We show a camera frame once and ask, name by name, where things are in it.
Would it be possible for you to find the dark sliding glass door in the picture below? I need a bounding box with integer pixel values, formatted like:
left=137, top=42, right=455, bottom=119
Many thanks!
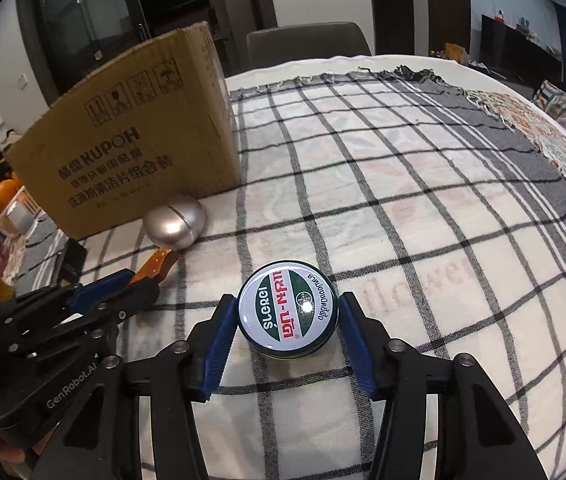
left=15, top=0, right=244, bottom=126

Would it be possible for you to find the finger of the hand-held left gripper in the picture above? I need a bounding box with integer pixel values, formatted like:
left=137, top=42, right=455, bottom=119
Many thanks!
left=0, top=269, right=136, bottom=333
left=5, top=277, right=160, bottom=361

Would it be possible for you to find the dark room door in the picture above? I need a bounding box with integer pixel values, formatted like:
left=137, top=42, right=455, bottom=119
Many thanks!
left=370, top=0, right=426, bottom=56

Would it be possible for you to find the white fruit basket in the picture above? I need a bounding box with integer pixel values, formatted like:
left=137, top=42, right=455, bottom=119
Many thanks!
left=0, top=185, right=51, bottom=238

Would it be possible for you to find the orange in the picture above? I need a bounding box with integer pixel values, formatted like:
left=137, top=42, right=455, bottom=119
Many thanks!
left=0, top=179, right=24, bottom=211

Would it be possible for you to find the colourful striped shopping bag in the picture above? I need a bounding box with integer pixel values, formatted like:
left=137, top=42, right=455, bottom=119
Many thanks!
left=533, top=79, right=566, bottom=128

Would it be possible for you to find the dark wood panel cabinet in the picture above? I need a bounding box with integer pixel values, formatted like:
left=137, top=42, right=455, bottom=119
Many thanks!
left=425, top=0, right=474, bottom=58

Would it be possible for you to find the small black light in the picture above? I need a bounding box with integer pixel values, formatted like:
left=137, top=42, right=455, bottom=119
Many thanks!
left=63, top=239, right=87, bottom=283

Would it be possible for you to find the black television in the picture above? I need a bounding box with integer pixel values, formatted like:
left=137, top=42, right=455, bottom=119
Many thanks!
left=480, top=14, right=564, bottom=83

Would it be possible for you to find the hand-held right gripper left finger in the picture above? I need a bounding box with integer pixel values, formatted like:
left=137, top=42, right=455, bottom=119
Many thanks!
left=30, top=294, right=240, bottom=480

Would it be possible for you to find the silver oval metal soap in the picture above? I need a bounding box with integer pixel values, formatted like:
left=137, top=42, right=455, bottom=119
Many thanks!
left=143, top=192, right=207, bottom=251

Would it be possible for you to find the shelf with plush toys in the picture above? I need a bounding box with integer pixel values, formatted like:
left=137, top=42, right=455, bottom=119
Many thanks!
left=0, top=130, right=24, bottom=162

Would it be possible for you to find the floral patterned cloth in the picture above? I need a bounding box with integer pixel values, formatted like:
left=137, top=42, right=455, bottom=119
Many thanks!
left=465, top=87, right=566, bottom=181

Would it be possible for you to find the round green balm tin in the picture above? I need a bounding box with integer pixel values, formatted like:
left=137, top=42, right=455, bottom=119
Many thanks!
left=237, top=260, right=338, bottom=359

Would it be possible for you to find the white television cabinet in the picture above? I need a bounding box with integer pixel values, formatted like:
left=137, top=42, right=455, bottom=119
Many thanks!
left=428, top=52, right=528, bottom=86

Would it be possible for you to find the grey dining chair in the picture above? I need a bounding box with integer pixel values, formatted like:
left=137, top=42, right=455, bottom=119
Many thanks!
left=246, top=21, right=372, bottom=68

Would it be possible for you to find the brown cardboard box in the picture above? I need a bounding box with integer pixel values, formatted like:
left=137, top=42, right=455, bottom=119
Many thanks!
left=5, top=21, right=242, bottom=241

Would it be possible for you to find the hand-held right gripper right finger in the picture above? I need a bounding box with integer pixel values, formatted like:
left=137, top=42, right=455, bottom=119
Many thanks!
left=339, top=291, right=548, bottom=480

